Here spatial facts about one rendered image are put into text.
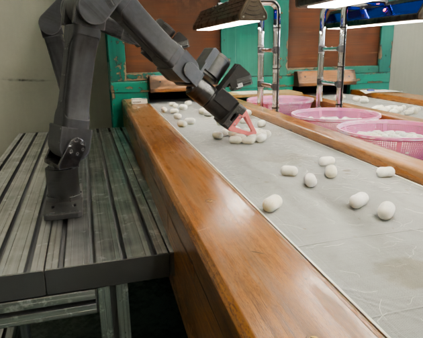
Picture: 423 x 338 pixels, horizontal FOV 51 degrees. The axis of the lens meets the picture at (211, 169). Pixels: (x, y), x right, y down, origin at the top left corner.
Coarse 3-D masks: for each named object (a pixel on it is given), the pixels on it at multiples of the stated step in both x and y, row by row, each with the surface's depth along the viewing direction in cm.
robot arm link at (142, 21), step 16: (80, 0) 81; (96, 0) 83; (112, 0) 85; (128, 0) 88; (80, 16) 82; (96, 16) 83; (112, 16) 91; (128, 16) 89; (144, 16) 92; (128, 32) 93; (144, 32) 92; (160, 32) 95; (144, 48) 96; (160, 48) 95; (176, 48) 97; (160, 64) 99; (176, 64) 98; (176, 80) 102
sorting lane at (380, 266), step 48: (192, 144) 109; (240, 144) 109; (288, 144) 108; (240, 192) 72; (288, 192) 72; (336, 192) 72; (384, 192) 71; (288, 240) 54; (336, 240) 54; (384, 240) 54; (336, 288) 43; (384, 288) 43; (384, 336) 36
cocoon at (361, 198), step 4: (360, 192) 65; (364, 192) 65; (352, 196) 64; (356, 196) 64; (360, 196) 64; (364, 196) 64; (368, 196) 65; (352, 200) 64; (356, 200) 63; (360, 200) 63; (364, 200) 64; (368, 200) 65; (352, 204) 64; (356, 204) 63; (360, 204) 63; (364, 204) 64; (356, 208) 64
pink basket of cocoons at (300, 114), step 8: (296, 112) 144; (304, 112) 147; (312, 112) 149; (320, 112) 149; (328, 112) 149; (336, 112) 149; (344, 112) 148; (352, 112) 146; (360, 112) 144; (368, 112) 142; (376, 112) 138; (304, 120) 131; (312, 120) 128; (320, 120) 126; (328, 120) 125; (336, 120) 125; (344, 120) 124; (352, 120) 124; (328, 128) 127
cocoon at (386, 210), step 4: (384, 204) 60; (388, 204) 60; (392, 204) 61; (380, 208) 60; (384, 208) 59; (388, 208) 59; (392, 208) 60; (380, 212) 59; (384, 212) 59; (388, 212) 59; (392, 212) 59; (380, 216) 60; (384, 216) 59; (388, 216) 59; (392, 216) 59
